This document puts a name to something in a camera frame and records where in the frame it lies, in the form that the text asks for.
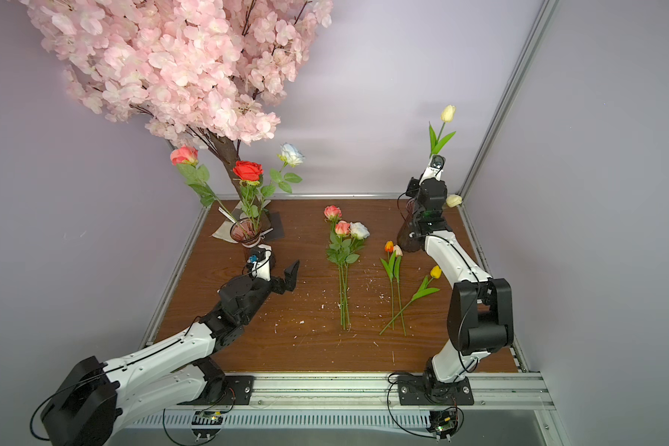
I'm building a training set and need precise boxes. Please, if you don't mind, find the right controller board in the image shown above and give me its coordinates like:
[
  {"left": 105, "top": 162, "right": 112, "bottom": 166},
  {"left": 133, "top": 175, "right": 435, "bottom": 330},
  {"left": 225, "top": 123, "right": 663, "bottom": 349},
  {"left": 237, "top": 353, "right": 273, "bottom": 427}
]
[{"left": 427, "top": 407, "right": 465, "bottom": 442}]

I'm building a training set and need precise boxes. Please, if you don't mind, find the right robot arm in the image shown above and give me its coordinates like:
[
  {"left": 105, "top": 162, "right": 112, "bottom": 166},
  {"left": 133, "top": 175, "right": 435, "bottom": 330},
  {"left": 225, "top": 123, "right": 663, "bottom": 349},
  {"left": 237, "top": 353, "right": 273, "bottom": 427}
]
[{"left": 398, "top": 178, "right": 514, "bottom": 395}]

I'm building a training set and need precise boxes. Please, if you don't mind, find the orange tulip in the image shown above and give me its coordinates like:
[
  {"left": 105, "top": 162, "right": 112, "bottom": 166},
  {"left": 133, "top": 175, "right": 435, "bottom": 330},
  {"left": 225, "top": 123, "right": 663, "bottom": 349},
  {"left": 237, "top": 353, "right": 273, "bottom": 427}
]
[{"left": 380, "top": 241, "right": 397, "bottom": 325}]

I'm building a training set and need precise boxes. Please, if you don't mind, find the dark glass vase right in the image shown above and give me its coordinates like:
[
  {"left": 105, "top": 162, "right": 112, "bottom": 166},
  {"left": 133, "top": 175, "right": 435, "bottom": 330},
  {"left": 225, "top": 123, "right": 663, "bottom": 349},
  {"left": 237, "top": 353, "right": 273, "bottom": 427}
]
[{"left": 397, "top": 198, "right": 422, "bottom": 253}]

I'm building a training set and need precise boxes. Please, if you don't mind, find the yellow tulip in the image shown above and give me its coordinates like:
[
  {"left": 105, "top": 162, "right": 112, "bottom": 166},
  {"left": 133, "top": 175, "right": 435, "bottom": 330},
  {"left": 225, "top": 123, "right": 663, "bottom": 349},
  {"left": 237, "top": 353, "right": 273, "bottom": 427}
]
[{"left": 379, "top": 265, "right": 443, "bottom": 335}]

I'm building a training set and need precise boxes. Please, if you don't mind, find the left controller board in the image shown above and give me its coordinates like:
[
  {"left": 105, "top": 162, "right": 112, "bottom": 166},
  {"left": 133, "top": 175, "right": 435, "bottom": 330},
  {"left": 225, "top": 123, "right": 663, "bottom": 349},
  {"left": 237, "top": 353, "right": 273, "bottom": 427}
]
[{"left": 191, "top": 411, "right": 225, "bottom": 444}]

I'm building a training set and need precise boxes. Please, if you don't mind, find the aluminium front rail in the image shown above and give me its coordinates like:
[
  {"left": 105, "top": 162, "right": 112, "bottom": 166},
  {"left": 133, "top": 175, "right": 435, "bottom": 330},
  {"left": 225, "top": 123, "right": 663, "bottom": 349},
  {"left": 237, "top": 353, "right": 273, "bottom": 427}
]
[{"left": 97, "top": 372, "right": 556, "bottom": 412}]

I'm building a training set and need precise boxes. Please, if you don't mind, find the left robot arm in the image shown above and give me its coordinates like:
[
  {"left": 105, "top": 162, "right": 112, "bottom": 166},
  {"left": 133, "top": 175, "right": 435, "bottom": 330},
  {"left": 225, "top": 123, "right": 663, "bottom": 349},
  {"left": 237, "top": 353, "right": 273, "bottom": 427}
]
[{"left": 31, "top": 260, "right": 300, "bottom": 445}]

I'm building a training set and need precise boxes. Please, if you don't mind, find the pink cherry blossom tree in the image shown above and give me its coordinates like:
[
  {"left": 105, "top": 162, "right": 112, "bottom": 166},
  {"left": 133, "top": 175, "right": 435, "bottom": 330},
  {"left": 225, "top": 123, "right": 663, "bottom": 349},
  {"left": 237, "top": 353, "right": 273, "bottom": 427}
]
[{"left": 26, "top": 1, "right": 334, "bottom": 219}]

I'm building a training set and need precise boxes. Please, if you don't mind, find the pink orange rose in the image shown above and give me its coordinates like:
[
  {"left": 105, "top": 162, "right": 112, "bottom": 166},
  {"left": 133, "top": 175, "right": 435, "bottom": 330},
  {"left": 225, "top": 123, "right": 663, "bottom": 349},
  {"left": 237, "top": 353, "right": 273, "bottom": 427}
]
[{"left": 170, "top": 146, "right": 236, "bottom": 223}]

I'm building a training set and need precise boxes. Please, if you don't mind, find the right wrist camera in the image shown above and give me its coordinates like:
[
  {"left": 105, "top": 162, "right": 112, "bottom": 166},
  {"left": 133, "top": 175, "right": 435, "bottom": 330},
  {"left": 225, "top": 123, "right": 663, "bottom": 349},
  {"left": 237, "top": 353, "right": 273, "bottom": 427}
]
[{"left": 419, "top": 154, "right": 445, "bottom": 183}]

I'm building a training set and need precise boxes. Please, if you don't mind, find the red rose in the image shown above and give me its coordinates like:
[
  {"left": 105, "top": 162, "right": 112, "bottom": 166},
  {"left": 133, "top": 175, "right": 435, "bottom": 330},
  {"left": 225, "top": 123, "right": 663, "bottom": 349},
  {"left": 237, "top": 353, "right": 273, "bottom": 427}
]
[{"left": 233, "top": 161, "right": 275, "bottom": 230}]

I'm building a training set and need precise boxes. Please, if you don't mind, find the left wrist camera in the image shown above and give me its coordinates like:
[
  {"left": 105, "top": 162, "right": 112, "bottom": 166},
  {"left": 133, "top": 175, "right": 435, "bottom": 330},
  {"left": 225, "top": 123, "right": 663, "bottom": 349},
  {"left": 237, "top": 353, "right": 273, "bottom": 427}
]
[{"left": 247, "top": 245, "right": 272, "bottom": 282}]

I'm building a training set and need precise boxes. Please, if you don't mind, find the dark glass vase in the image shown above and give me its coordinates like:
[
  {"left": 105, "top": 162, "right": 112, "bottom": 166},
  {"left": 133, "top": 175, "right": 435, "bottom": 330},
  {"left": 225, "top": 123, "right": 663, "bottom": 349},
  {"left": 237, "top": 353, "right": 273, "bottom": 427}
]
[
  {"left": 397, "top": 198, "right": 422, "bottom": 253},
  {"left": 230, "top": 217, "right": 273, "bottom": 260}
]

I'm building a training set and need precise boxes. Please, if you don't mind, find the white rose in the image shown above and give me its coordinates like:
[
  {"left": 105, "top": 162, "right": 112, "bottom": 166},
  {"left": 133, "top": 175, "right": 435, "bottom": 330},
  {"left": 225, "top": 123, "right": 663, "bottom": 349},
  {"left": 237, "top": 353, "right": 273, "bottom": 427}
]
[
  {"left": 336, "top": 221, "right": 370, "bottom": 330},
  {"left": 255, "top": 143, "right": 306, "bottom": 230}
]

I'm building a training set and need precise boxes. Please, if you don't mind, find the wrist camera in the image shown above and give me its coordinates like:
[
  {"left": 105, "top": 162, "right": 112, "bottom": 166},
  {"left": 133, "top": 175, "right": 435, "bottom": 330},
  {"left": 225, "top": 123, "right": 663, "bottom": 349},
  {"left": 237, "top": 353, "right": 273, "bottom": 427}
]
[
  {"left": 247, "top": 245, "right": 272, "bottom": 282},
  {"left": 419, "top": 154, "right": 445, "bottom": 183}
]

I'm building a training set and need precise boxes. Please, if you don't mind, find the controller board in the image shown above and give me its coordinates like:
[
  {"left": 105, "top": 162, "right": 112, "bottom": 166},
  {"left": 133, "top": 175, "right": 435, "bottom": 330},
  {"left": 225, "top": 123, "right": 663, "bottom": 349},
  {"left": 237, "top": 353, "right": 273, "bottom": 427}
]
[
  {"left": 427, "top": 407, "right": 465, "bottom": 442},
  {"left": 191, "top": 411, "right": 225, "bottom": 444}
]

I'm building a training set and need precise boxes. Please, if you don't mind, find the pale pink tulip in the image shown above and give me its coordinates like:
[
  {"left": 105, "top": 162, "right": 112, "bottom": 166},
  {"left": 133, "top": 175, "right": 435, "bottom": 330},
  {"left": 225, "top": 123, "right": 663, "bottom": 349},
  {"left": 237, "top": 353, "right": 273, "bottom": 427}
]
[{"left": 392, "top": 245, "right": 403, "bottom": 308}]

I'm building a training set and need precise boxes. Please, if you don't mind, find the tree base plate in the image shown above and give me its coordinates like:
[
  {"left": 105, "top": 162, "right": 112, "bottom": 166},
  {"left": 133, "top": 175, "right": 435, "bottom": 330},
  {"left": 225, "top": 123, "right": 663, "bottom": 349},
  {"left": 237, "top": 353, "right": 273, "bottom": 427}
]
[{"left": 262, "top": 212, "right": 285, "bottom": 242}]

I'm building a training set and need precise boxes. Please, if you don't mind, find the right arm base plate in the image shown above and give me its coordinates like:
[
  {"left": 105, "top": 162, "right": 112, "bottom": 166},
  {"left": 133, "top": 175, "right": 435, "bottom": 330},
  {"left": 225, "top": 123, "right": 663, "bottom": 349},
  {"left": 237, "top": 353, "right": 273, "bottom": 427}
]
[{"left": 393, "top": 374, "right": 475, "bottom": 406}]

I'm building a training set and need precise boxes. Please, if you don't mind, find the beige paper sheet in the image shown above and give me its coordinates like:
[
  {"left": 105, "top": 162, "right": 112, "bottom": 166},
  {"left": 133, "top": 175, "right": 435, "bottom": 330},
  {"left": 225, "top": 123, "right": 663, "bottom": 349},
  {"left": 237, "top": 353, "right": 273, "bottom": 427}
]
[{"left": 211, "top": 200, "right": 245, "bottom": 245}]

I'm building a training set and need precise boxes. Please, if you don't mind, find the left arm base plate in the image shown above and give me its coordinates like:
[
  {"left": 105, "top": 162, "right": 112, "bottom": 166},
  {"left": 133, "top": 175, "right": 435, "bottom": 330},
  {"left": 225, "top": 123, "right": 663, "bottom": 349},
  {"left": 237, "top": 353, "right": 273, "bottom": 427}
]
[{"left": 180, "top": 375, "right": 255, "bottom": 406}]

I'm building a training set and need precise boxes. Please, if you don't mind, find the dark glass vase left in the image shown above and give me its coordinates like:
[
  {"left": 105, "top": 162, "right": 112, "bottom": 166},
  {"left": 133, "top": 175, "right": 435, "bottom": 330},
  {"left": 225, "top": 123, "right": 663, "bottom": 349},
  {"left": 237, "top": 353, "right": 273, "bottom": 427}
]
[{"left": 230, "top": 217, "right": 273, "bottom": 260}]

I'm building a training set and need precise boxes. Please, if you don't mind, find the white tulip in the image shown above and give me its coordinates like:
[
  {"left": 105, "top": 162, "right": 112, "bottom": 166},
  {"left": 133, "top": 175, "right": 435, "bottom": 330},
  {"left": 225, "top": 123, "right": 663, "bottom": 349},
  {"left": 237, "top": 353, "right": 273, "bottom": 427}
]
[{"left": 445, "top": 194, "right": 463, "bottom": 208}]

